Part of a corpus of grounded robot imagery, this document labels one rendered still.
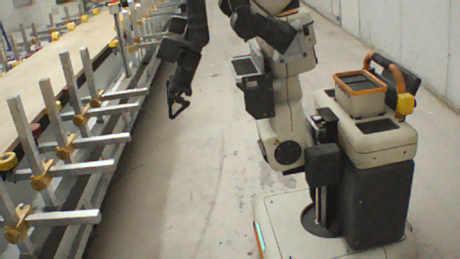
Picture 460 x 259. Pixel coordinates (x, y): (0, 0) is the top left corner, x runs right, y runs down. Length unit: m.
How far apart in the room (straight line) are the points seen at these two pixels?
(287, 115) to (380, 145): 0.34
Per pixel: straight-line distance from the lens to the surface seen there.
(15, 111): 1.33
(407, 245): 1.75
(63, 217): 1.20
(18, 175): 1.51
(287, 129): 1.41
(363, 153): 1.37
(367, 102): 1.48
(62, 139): 1.60
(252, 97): 1.32
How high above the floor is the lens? 1.46
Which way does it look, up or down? 25 degrees down
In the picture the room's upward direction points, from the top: 8 degrees counter-clockwise
